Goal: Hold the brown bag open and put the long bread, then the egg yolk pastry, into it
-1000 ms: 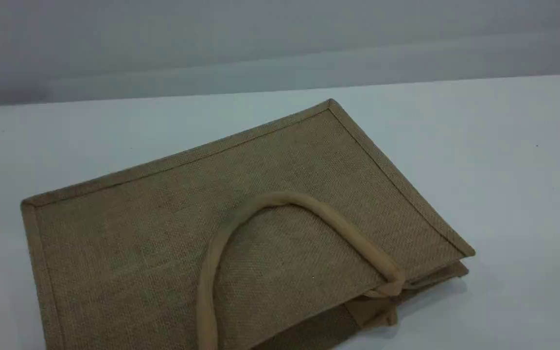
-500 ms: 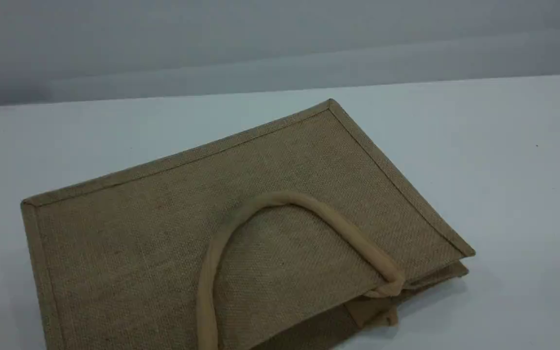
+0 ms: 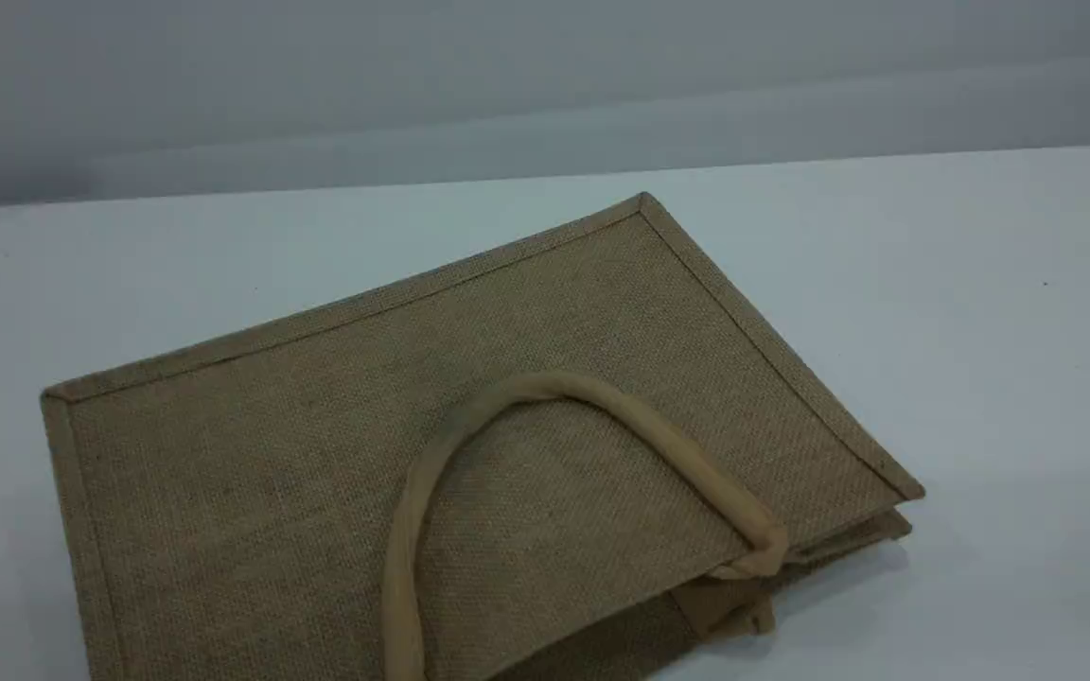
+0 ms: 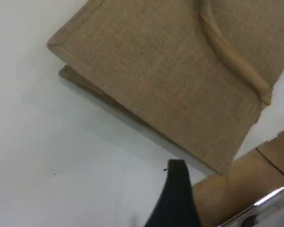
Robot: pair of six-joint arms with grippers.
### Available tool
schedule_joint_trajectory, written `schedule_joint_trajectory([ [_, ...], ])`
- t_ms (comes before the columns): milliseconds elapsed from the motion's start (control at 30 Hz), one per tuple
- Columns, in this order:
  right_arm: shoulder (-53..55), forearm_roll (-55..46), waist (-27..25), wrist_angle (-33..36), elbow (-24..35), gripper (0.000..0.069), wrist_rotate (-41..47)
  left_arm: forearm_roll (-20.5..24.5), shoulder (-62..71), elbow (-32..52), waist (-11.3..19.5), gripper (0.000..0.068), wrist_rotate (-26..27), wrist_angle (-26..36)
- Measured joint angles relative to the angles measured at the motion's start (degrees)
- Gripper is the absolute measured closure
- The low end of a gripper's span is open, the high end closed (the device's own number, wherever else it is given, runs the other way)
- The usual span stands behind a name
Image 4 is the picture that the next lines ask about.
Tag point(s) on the brown burlap bag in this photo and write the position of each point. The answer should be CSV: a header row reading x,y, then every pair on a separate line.
x,y
168,82

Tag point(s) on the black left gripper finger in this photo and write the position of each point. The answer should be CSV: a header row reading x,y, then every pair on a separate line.
x,y
177,203

